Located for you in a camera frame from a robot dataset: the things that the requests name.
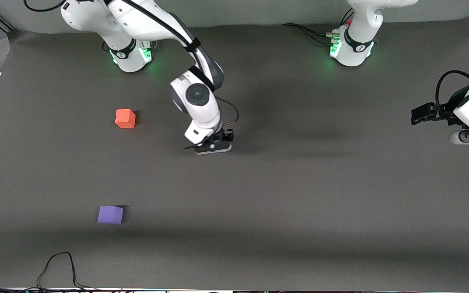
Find orange foam block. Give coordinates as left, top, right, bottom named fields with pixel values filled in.
left=115, top=109, right=136, bottom=129

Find dark gray table mat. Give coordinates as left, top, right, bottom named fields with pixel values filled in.
left=0, top=16, right=469, bottom=291

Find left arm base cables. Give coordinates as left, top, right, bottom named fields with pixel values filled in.
left=281, top=8, right=355, bottom=46

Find looped black cable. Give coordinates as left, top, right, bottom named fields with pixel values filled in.
left=36, top=251, right=96, bottom=291

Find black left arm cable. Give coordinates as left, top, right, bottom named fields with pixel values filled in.
left=435, top=70, right=469, bottom=119

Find purple foam block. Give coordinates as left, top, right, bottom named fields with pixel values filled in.
left=97, top=206, right=124, bottom=224

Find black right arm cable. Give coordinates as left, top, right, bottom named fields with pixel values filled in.
left=24, top=0, right=240, bottom=123

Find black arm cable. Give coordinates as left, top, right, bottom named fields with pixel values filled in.
left=435, top=70, right=469, bottom=119
left=24, top=0, right=240, bottom=123

